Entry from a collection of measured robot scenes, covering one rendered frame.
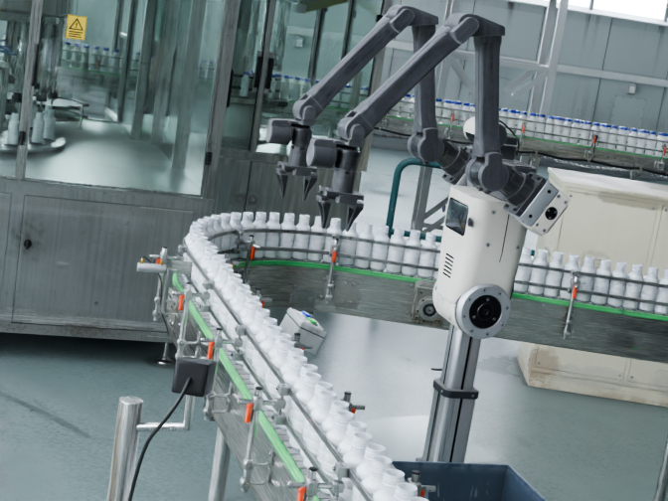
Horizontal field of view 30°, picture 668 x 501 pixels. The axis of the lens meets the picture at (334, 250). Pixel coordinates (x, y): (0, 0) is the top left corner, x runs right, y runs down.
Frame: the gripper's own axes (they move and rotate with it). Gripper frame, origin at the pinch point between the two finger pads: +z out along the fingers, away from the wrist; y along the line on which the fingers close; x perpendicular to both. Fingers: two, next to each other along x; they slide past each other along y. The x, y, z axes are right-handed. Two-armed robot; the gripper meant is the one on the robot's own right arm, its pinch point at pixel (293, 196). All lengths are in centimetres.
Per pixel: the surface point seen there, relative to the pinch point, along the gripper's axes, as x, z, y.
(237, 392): 48, 43, 21
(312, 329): 32.6, 29.4, -1.1
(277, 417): 86, 35, 21
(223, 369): 30, 43, 21
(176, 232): -265, 69, -19
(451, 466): 85, 45, -23
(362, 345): -331, 142, -150
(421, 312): -71, 50, -74
